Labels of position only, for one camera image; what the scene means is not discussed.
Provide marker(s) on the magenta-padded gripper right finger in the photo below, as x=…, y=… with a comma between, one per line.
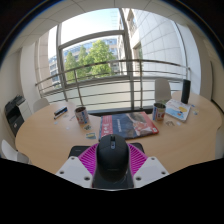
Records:
x=150, y=169

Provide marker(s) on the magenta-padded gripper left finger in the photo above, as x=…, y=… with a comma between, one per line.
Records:
x=74, y=170

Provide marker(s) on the black computer mouse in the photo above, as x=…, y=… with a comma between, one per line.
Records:
x=112, y=156

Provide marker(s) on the black mouse pad with print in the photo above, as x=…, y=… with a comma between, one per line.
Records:
x=75, y=150

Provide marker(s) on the small green card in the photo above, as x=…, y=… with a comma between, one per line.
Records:
x=90, y=135

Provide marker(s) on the red and blue magazine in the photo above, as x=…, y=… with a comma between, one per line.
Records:
x=130, y=125

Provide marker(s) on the small black and blue box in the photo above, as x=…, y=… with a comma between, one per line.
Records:
x=60, y=112

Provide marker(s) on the light blue booklet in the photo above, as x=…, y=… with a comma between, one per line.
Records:
x=178, y=110

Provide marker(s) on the white chair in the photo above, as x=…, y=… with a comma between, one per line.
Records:
x=10, y=152
x=40, y=104
x=162, y=89

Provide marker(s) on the black and white printer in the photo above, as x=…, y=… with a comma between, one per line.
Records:
x=14, y=115

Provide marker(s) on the black cylindrical speaker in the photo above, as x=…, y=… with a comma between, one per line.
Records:
x=185, y=91

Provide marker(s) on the grey metal balcony railing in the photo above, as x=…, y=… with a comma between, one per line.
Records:
x=100, y=81

